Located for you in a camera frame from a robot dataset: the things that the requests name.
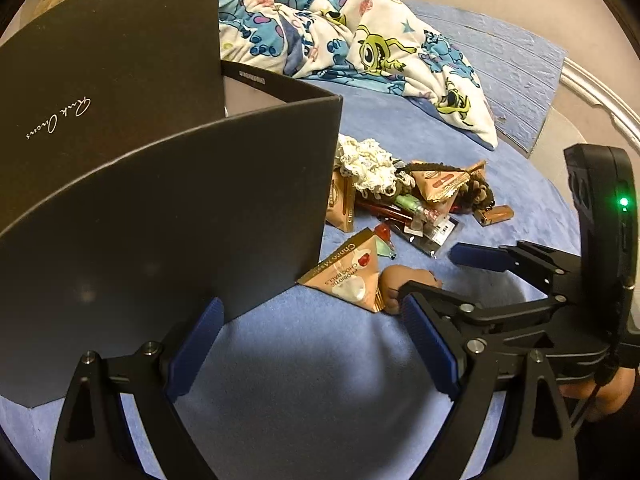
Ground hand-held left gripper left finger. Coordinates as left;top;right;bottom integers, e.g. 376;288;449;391
50;296;226;480

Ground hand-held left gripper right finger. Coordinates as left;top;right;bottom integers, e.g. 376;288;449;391
402;294;581;480

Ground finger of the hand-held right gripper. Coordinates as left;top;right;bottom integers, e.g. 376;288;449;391
397;279;571;341
449;240;583;291

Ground brown doll head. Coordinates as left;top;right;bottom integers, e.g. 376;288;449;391
377;265;443;315

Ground dark grey cardboard box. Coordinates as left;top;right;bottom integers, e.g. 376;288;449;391
0;60;343;408

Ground person's right hand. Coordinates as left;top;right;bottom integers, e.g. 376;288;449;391
557;367;638;423

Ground triangular snack packet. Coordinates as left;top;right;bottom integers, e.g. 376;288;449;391
325;167;357;233
410;160;487;213
297;227;386;314

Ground green lip balm tube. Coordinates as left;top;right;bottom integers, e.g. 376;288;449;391
392;194;426;213

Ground dark red pen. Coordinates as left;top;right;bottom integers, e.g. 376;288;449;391
357;200;416;226

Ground blue bed sheet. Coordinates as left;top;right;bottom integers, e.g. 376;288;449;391
0;0;601;480

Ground cream lace scrunchie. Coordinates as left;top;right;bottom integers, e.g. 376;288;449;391
335;135;403;196

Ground cartoon printed blanket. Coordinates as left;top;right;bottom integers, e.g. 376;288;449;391
217;0;498;151

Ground dark grey box lid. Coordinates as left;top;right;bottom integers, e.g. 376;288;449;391
0;0;223;226

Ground brown furry hair tie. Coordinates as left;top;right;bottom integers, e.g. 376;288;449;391
390;160;496;213

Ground white bed frame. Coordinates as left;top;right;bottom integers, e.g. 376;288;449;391
560;57;640;148

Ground black cable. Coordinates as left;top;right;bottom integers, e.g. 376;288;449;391
567;355;618;436

